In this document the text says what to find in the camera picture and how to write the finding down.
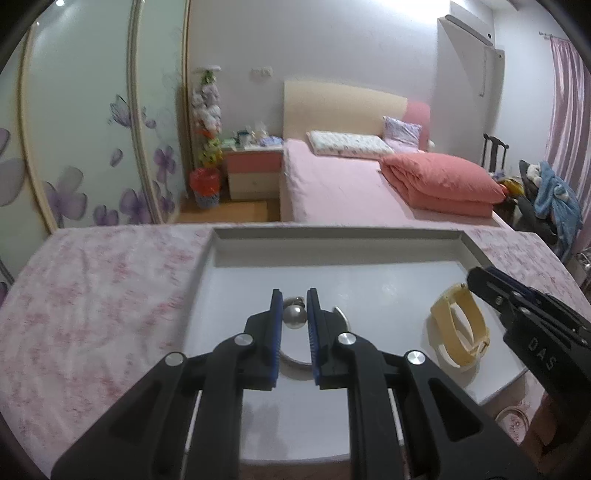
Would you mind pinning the curtain rod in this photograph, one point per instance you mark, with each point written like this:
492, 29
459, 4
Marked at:
547, 35

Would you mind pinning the white standing air conditioner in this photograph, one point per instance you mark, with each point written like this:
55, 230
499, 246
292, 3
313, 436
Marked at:
461, 92

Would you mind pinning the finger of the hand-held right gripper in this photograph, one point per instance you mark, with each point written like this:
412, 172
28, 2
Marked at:
487, 290
512, 282

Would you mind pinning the white wall socket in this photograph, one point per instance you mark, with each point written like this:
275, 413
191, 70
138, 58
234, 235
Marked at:
261, 73

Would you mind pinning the dark wooden chair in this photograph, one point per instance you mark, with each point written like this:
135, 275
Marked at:
494, 150

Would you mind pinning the pink and cream nightstand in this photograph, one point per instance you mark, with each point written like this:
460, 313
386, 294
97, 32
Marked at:
251, 173

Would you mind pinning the blue patterned cloth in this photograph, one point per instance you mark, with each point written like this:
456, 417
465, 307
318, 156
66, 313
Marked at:
270, 141

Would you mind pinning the lilac pillow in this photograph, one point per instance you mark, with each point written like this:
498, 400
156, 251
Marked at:
402, 131

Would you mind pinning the floral sliding-door wardrobe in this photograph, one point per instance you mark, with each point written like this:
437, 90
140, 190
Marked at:
83, 115

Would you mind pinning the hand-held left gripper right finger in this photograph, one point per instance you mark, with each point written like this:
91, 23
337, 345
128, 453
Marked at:
314, 337

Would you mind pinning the white plush toy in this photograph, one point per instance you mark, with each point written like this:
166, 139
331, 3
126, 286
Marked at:
534, 173

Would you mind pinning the folded salmon quilt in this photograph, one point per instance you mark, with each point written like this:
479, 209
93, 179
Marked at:
438, 180

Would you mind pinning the silver bangle with ball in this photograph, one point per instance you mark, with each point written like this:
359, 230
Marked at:
294, 318

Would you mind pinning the white rectangular tray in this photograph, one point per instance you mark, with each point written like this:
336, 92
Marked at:
378, 286

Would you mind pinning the pink curtain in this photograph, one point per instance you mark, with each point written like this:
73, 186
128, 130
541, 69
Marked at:
570, 115

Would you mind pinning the white patterned pillow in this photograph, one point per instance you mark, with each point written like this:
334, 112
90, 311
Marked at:
346, 143

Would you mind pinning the blue fleece garment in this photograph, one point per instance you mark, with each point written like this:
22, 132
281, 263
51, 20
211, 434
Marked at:
561, 198

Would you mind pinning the red-lined waste bin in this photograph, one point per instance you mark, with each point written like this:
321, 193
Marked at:
205, 184

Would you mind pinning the green packet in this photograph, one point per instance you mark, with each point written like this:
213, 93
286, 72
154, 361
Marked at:
228, 143

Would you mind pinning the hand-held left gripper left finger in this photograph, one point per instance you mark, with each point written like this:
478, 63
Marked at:
276, 332

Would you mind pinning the pink bed with headboard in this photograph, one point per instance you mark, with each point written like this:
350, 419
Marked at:
332, 189

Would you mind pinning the hanging plush toy column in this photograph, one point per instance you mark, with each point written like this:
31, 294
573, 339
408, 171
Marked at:
207, 110

